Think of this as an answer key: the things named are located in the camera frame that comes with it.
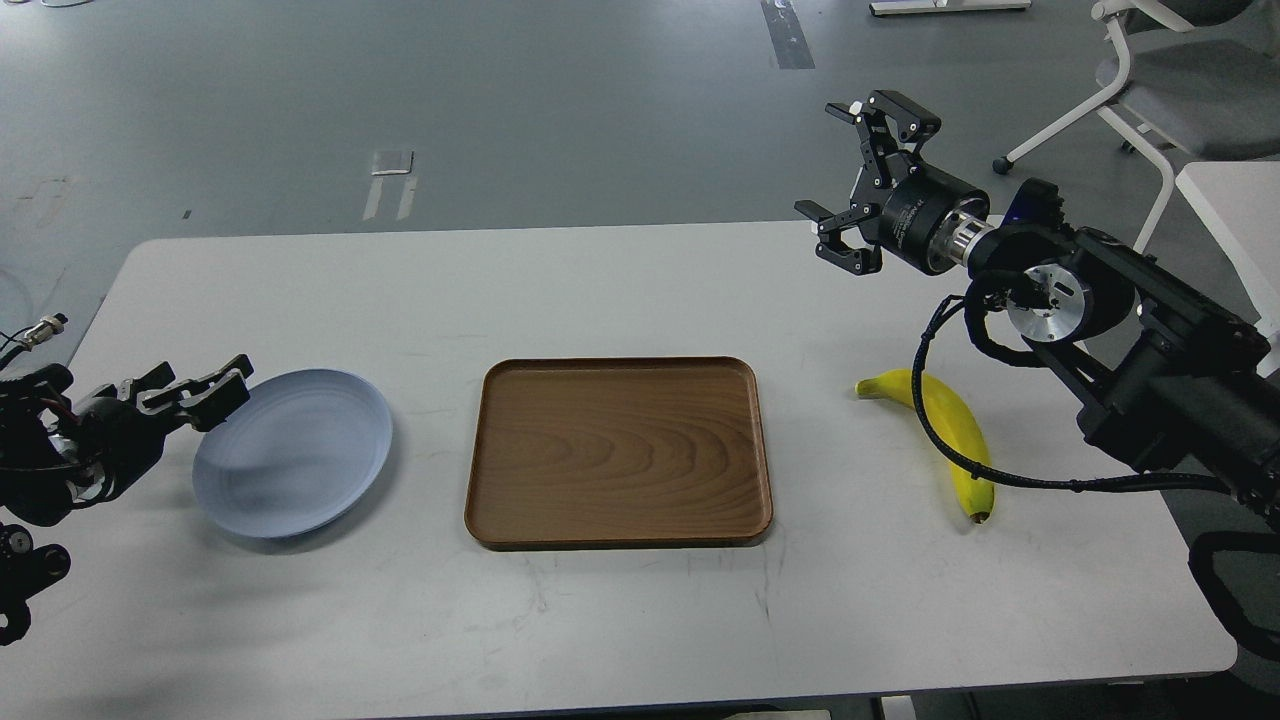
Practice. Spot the white grey office chair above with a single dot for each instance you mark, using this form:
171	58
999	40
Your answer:
1214	99

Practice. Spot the yellow banana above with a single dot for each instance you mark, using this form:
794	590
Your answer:
953	422

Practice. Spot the brown wooden tray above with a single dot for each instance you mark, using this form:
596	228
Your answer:
618	453

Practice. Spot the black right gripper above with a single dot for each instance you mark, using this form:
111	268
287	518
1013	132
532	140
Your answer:
925	218

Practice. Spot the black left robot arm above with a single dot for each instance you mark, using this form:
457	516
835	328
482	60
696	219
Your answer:
59	455

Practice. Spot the light blue plate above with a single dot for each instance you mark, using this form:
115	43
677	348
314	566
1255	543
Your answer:
300	454

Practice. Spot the white side table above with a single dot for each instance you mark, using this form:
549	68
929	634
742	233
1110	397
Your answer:
1238	202

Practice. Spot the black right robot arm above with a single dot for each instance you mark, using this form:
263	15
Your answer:
1167	379

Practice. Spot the white furniture base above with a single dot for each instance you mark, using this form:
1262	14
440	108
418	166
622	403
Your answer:
883	9

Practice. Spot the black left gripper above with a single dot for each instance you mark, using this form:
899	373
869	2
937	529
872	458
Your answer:
124	437

